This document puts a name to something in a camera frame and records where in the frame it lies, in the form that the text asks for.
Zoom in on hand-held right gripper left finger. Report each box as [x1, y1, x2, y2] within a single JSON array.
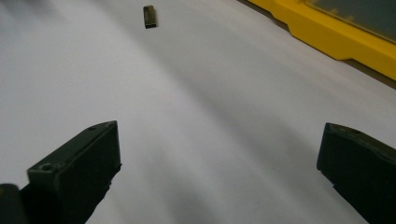
[[19, 120, 122, 224]]

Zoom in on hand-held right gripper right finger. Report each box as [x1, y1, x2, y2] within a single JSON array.
[[317, 122, 396, 224]]

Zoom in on yellow and black organizer cabinet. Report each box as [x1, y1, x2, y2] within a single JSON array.
[[247, 0, 396, 82]]

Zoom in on small dark metal piece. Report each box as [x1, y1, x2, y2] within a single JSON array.
[[142, 5, 159, 30]]

